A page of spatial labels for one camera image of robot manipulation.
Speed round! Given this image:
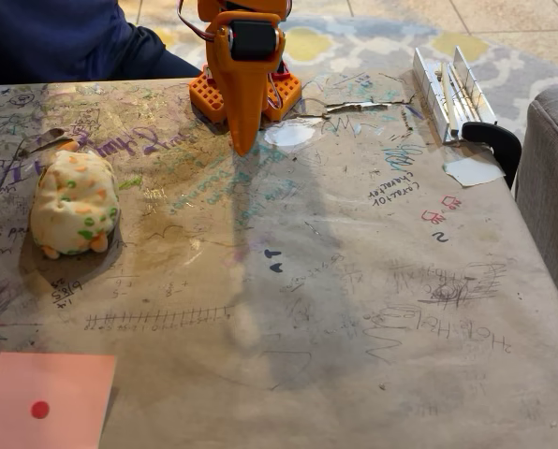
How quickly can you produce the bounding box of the person in dark blue clothing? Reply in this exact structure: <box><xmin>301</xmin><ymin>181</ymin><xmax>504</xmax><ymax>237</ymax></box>
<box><xmin>0</xmin><ymin>0</ymin><xmax>203</xmax><ymax>86</ymax></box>

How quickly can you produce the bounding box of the white rod in rail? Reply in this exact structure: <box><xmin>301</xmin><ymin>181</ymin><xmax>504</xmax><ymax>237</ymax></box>
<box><xmin>439</xmin><ymin>62</ymin><xmax>462</xmax><ymax>138</ymax></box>

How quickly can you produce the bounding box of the white orange-spotted plush toy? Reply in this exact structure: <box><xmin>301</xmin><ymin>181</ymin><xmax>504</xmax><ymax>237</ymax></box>
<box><xmin>29</xmin><ymin>139</ymin><xmax>121</xmax><ymax>260</ymax></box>

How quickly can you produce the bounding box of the grey sofa armrest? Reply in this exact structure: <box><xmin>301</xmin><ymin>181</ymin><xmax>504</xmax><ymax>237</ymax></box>
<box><xmin>515</xmin><ymin>88</ymin><xmax>558</xmax><ymax>328</ymax></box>

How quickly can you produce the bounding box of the white red robot cable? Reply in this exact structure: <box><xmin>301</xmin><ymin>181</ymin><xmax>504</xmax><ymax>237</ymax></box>
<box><xmin>175</xmin><ymin>0</ymin><xmax>211</xmax><ymax>44</ymax></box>

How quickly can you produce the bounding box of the scribbled brown paper table cover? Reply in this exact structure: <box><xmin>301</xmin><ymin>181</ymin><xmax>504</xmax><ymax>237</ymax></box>
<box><xmin>0</xmin><ymin>69</ymin><xmax>558</xmax><ymax>449</ymax></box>

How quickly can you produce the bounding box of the black clamp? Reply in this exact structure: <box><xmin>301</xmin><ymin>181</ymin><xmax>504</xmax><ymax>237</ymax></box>
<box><xmin>461</xmin><ymin>121</ymin><xmax>522</xmax><ymax>190</ymax></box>

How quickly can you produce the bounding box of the pink paper sheet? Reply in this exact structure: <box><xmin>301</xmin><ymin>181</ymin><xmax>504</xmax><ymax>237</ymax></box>
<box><xmin>0</xmin><ymin>352</ymin><xmax>118</xmax><ymax>449</ymax></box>

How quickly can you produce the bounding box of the grey yellow patterned rug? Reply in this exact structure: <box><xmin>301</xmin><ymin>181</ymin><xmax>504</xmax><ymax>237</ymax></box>
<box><xmin>133</xmin><ymin>12</ymin><xmax>558</xmax><ymax>141</ymax></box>

